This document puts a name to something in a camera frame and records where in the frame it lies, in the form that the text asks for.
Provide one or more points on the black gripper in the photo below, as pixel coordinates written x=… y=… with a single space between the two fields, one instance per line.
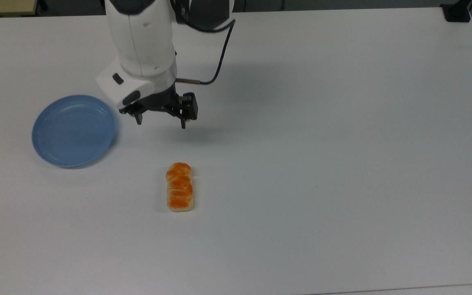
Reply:
x=166 y=102

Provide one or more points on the orange glazed bread loaf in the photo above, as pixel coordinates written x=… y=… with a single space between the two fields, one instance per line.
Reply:
x=179 y=187

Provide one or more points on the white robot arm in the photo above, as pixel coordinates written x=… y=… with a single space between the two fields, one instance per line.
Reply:
x=146 y=41

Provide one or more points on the blue round plate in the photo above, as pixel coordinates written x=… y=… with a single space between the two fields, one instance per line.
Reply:
x=74 y=131

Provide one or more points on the light wooden desk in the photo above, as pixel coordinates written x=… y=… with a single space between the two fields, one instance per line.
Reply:
x=2 y=6

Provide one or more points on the black stand clamp base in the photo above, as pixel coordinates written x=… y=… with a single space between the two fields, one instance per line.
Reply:
x=457 y=11

